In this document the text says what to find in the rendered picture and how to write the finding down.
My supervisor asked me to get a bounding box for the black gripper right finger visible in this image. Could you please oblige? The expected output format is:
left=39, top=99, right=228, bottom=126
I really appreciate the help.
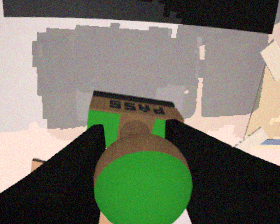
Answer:
left=164, top=119, right=280, bottom=224

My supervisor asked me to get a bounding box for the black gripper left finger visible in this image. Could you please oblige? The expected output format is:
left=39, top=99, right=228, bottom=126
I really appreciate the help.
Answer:
left=0, top=124, right=107, bottom=224

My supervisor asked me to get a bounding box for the wooden stamp with green ball handle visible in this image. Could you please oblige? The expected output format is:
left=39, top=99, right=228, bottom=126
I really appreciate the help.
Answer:
left=87, top=89, right=192, bottom=224

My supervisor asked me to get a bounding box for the cream paper card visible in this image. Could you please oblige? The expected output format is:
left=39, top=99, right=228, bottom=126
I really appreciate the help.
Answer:
left=236, top=40, right=280, bottom=153

